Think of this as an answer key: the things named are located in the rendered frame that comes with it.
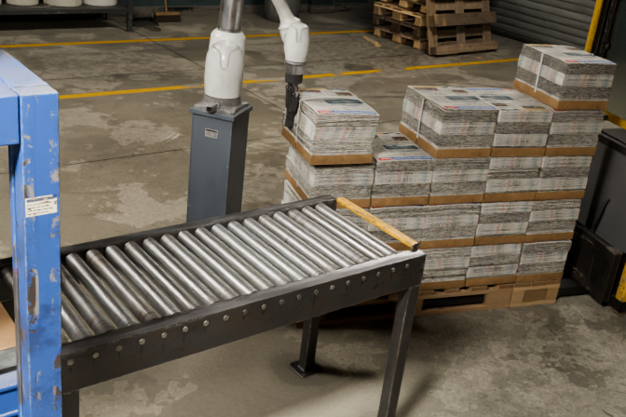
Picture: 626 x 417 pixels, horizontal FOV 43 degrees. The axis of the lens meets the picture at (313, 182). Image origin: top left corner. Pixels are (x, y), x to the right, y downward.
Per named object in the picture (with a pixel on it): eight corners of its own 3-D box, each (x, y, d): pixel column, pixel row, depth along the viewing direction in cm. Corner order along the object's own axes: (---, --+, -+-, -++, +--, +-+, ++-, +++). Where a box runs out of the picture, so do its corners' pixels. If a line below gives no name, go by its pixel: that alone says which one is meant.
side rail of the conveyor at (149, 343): (411, 277, 280) (416, 248, 276) (422, 285, 276) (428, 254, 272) (33, 391, 201) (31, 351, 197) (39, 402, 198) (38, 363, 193)
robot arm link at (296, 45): (308, 64, 329) (306, 56, 341) (313, 27, 323) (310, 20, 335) (283, 61, 328) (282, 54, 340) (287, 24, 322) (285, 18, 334)
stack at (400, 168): (271, 286, 398) (287, 131, 367) (472, 271, 438) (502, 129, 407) (294, 329, 365) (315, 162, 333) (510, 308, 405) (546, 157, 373)
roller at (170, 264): (153, 248, 265) (154, 235, 263) (224, 316, 231) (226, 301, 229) (139, 250, 262) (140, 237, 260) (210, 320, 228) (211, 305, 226)
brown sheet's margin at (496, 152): (453, 129, 396) (454, 121, 395) (502, 129, 406) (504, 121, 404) (491, 156, 364) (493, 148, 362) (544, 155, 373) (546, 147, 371)
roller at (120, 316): (77, 263, 249) (77, 249, 247) (143, 339, 216) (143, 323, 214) (62, 266, 246) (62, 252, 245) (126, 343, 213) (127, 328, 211)
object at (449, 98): (406, 87, 376) (406, 85, 376) (457, 87, 387) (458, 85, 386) (444, 111, 345) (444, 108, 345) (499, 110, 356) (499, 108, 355)
